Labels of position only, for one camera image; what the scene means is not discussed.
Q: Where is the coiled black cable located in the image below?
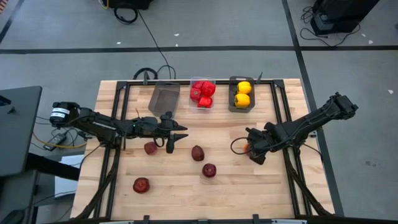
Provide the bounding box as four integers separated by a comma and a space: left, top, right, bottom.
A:
113, 6, 139, 26

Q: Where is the yellow cable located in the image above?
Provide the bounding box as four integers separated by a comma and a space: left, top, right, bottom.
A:
32, 132, 88, 149

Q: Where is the dark grey plastic bin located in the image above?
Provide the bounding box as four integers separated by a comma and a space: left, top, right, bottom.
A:
228, 75, 256, 113

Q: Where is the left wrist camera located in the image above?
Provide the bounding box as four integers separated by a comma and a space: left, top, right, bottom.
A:
160, 111, 175, 125

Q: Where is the white panel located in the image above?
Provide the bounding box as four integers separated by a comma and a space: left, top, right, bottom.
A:
55, 154, 86, 200

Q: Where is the long thin black cable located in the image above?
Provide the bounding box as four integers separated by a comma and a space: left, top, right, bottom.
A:
137, 10, 172, 79

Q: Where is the clear plastic bin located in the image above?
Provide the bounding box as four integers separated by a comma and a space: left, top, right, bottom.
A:
188, 77, 216, 113

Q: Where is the dark grey desk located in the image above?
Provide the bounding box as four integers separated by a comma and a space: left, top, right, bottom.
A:
0, 86, 43, 178

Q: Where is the yellow bell pepper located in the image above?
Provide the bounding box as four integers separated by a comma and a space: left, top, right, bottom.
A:
236, 81, 252, 95
233, 93, 251, 108

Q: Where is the black power adapter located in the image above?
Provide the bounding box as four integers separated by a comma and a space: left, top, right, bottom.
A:
43, 133, 68, 152

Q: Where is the black equipment case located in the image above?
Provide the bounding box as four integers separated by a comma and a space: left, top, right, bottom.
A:
107, 0, 155, 10

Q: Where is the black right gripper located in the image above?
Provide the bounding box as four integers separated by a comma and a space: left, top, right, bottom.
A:
245, 123, 283, 166

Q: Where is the black equipment box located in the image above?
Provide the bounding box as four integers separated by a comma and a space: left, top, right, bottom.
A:
310, 0, 381, 36

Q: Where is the thick looped black cable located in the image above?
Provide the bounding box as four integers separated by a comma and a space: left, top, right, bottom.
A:
132, 67, 159, 81

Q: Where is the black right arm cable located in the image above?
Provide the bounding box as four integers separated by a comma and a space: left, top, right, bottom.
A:
230, 136, 250, 156

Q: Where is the red bell pepper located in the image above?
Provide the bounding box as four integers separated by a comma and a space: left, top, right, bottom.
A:
197, 96, 214, 109
201, 80, 216, 98
190, 81, 203, 102

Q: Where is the translucent grey plastic bin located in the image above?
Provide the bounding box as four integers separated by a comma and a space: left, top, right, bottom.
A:
147, 81, 181, 118

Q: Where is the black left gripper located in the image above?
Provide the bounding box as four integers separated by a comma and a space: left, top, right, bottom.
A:
141, 116, 190, 154

